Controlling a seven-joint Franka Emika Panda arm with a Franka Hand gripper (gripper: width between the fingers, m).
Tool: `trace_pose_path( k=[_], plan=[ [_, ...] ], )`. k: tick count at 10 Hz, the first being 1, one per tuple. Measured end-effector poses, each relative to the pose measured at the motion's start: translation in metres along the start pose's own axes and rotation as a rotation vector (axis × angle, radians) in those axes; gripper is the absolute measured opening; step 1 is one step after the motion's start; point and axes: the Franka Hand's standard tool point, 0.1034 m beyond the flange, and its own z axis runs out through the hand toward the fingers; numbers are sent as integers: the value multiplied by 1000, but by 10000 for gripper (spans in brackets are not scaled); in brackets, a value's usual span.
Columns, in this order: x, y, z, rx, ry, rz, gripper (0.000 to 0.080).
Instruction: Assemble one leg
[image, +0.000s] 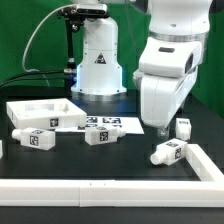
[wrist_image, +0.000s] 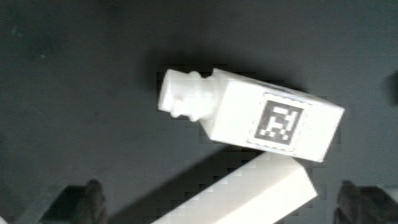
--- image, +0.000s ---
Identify black camera on stand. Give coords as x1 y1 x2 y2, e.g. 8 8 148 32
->
57 3 109 74

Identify white marker sheet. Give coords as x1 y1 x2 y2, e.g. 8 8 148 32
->
54 115 145 135

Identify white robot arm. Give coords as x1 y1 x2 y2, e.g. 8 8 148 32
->
133 0 212 128

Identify grey camera cable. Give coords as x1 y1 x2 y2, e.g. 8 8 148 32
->
21 4 73 87

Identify white part left edge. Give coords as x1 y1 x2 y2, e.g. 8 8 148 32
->
0 140 3 159

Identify black cables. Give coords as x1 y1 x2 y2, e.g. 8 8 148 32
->
0 69 74 90

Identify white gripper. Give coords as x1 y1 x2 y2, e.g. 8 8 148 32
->
140 68 198 128

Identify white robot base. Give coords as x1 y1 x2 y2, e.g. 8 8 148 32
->
70 0 128 102

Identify white L-shaped fence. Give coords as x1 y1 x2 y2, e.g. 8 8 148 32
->
0 144 224 207

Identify white square tabletop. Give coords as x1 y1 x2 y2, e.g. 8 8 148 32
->
6 98 87 129

